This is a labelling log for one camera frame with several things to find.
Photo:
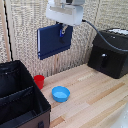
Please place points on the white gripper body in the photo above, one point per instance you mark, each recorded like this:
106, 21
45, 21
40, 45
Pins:
65, 14

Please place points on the red cup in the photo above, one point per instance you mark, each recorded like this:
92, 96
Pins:
39, 81

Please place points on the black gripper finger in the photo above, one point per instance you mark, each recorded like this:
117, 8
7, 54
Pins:
66, 28
61, 28

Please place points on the dark blue book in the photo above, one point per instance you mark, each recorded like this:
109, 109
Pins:
53, 40

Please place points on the blue bowl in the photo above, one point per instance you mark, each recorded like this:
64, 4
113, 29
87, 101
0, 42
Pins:
61, 93

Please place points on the black case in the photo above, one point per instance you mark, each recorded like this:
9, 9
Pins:
109, 52

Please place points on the black divided storage box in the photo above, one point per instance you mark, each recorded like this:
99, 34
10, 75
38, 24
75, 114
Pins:
18, 96

